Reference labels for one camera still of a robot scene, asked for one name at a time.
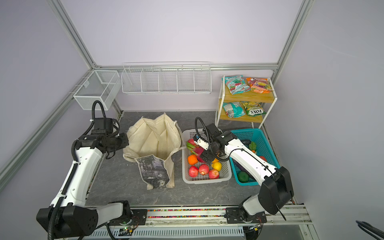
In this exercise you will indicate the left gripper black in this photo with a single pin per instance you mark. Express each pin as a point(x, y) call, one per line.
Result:
point(125, 143)

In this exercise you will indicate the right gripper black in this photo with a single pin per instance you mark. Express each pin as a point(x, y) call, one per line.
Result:
point(207, 157)

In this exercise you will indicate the pink dragon fruit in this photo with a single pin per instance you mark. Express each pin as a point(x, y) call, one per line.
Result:
point(196, 150)

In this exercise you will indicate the orange tangerine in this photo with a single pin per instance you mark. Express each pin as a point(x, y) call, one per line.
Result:
point(192, 160)

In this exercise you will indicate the cream canvas grocery bag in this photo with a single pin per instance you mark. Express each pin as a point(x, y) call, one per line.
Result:
point(152, 143)

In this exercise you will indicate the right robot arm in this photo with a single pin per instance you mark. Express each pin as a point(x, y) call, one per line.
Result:
point(276, 184)

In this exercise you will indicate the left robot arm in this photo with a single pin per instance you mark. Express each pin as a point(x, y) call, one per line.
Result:
point(67, 216)

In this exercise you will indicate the teal snack bag lower shelf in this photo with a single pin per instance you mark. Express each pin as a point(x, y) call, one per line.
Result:
point(234, 110)

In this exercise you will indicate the teal snack bag shelf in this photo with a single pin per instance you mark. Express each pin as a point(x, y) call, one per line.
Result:
point(234, 110)
point(237, 84)

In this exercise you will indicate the green Foxs snack bag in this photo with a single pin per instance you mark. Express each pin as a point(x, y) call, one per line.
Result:
point(253, 109)

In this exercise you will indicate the teal snack bag top shelf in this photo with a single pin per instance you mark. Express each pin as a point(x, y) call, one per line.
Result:
point(237, 84)

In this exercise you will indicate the orange snack bag top shelf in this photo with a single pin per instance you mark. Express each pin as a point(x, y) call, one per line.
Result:
point(261, 86)

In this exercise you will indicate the yellow lemon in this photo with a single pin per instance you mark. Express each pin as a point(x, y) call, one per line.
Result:
point(217, 166)

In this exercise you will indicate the red apple front middle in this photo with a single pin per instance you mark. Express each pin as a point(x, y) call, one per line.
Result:
point(204, 169)

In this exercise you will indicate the red apple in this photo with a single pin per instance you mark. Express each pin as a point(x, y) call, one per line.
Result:
point(193, 172)
point(204, 169)
point(214, 174)

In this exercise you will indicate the red apple front right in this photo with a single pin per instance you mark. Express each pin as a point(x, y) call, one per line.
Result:
point(214, 174)

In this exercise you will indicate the white plastic fruit basket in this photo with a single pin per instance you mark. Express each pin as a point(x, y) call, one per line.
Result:
point(224, 175)

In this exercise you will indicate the red apple front left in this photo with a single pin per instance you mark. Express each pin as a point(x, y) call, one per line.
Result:
point(193, 172)

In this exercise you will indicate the green avocado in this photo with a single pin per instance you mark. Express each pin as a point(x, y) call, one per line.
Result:
point(243, 176)

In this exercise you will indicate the teal plastic vegetable basket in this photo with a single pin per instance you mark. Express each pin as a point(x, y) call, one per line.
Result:
point(263, 150)

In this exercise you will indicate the wooden two-tier shelf rack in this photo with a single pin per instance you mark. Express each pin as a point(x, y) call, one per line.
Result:
point(267, 100)

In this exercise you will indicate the small white mesh basket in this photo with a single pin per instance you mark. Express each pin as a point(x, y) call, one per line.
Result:
point(100, 85)

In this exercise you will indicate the long white wire basket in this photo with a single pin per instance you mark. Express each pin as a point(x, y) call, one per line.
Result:
point(167, 78)

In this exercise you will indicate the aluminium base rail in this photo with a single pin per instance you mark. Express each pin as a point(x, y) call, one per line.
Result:
point(201, 222)

